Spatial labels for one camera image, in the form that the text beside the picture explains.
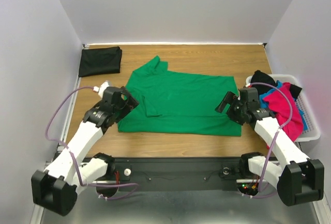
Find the black t shirt in basket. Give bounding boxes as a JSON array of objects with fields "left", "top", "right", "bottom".
[{"left": 250, "top": 70, "right": 302, "bottom": 99}]

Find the white knob on plate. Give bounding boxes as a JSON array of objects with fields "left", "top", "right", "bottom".
[{"left": 124, "top": 168, "right": 131, "bottom": 176}]

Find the pink t shirt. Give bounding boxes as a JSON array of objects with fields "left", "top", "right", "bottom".
[{"left": 259, "top": 84, "right": 305, "bottom": 142}]

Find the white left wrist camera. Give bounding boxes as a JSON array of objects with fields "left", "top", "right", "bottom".
[{"left": 93, "top": 81, "right": 111, "bottom": 98}]

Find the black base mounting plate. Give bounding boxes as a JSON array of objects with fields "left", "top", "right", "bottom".
[{"left": 114, "top": 157, "right": 256, "bottom": 191}]

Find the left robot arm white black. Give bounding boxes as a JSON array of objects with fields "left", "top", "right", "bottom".
[{"left": 31, "top": 82, "right": 139, "bottom": 216}]

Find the green t shirt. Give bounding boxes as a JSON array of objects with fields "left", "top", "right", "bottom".
[{"left": 117, "top": 56, "right": 242, "bottom": 137}]

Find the silver knob on plate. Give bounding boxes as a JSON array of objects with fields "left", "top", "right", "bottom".
[{"left": 222, "top": 167, "right": 230, "bottom": 175}]

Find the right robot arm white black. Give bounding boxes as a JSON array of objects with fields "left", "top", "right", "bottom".
[{"left": 215, "top": 84, "right": 324, "bottom": 206}]

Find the folded black t shirt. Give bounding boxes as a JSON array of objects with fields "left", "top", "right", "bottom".
[{"left": 78, "top": 47, "right": 122, "bottom": 78}]

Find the white plastic laundry basket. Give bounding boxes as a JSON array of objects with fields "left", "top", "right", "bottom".
[{"left": 246, "top": 74, "right": 321, "bottom": 142}]

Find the aluminium frame rail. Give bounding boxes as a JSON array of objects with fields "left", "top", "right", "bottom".
[{"left": 29, "top": 92, "right": 77, "bottom": 223}]

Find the blue t shirt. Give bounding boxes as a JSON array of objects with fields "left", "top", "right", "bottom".
[{"left": 259, "top": 80, "right": 308, "bottom": 140}]

